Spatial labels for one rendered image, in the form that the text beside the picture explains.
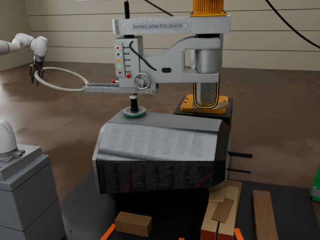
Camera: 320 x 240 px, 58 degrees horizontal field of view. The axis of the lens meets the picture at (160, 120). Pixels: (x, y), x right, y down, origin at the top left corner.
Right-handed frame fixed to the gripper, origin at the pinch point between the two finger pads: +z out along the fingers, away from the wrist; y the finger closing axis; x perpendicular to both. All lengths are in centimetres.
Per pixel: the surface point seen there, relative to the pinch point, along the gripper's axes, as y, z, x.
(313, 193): 274, 6, -71
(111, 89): 67, -19, -18
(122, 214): 103, 69, -75
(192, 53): 139, -64, 27
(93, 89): 52, -13, -14
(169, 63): 105, -61, -32
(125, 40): 66, -66, -22
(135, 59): 78, -54, -26
